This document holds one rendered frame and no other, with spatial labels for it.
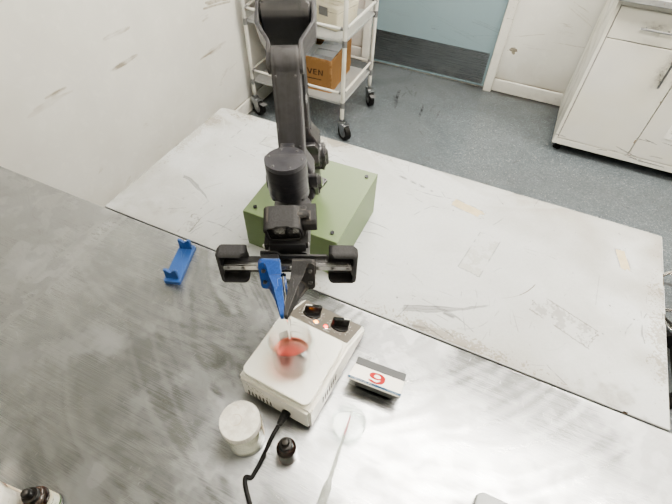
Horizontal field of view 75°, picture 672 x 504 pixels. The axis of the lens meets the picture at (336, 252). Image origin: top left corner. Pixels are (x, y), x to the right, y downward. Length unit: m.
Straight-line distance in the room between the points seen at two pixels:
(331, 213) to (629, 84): 2.24
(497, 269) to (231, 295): 0.55
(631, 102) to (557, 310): 2.08
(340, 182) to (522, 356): 0.49
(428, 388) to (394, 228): 0.38
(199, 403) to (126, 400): 0.12
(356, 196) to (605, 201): 2.10
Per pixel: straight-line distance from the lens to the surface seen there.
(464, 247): 1.00
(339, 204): 0.89
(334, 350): 0.71
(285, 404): 0.70
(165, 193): 1.13
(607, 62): 2.83
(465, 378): 0.82
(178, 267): 0.95
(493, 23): 3.39
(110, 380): 0.86
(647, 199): 3.00
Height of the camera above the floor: 1.61
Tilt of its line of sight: 50 degrees down
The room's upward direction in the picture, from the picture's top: 2 degrees clockwise
